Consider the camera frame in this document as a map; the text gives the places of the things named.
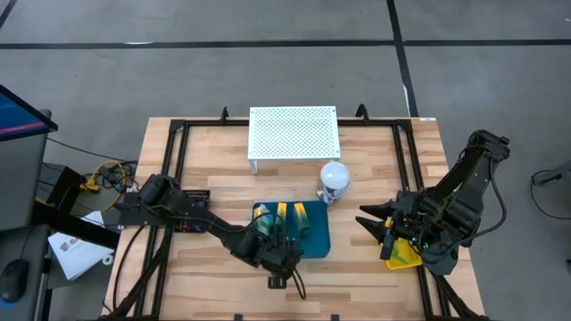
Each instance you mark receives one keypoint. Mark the white tape roll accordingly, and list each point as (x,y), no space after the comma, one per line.
(105,256)

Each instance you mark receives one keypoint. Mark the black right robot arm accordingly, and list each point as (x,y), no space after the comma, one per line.
(468,178)

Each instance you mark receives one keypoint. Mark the thin green rubber band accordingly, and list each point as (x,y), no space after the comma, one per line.
(397,257)

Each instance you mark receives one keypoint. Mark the white paper booklet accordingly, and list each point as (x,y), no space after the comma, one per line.
(76,254)

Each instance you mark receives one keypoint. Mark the computer monitor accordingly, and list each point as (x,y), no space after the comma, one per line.
(18,118)

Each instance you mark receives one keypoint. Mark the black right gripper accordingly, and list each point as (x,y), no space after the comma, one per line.
(406,214)

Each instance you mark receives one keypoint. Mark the black mesh basket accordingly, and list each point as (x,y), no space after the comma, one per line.
(198,195)

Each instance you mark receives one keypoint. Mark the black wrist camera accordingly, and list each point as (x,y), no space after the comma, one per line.
(387,247)
(276,283)

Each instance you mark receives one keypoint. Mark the black computer mouse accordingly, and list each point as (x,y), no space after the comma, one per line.
(13,276)

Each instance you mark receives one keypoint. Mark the white label sticker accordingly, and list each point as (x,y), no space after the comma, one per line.
(427,119)

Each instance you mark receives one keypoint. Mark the grey chair leg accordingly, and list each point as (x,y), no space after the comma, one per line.
(557,174)

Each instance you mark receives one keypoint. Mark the black equipment box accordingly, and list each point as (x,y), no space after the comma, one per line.
(62,183)

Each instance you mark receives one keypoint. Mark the black frame clamp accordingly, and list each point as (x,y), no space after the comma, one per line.
(224,113)
(362,111)

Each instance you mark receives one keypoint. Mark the black metal table frame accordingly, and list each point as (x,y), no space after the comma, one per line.
(205,120)

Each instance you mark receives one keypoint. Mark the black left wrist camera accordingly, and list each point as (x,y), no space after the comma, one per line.
(276,283)

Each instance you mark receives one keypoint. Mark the grey cabinet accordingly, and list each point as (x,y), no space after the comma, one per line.
(20,178)

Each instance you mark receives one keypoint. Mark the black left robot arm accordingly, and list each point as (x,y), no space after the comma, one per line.
(209,223)

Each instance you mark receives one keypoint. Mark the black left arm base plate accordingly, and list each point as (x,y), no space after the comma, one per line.
(129,218)

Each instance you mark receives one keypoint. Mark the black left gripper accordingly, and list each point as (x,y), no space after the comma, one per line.
(281,260)

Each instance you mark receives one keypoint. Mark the yellow plastic basket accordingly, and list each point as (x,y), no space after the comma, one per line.
(394,265)

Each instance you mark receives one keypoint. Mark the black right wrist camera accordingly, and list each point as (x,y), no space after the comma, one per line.
(387,247)

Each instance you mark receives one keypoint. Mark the white perforated metal shelf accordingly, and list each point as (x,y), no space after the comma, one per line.
(294,134)

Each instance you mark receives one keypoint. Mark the teal plastic bin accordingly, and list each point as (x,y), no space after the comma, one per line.
(319,236)

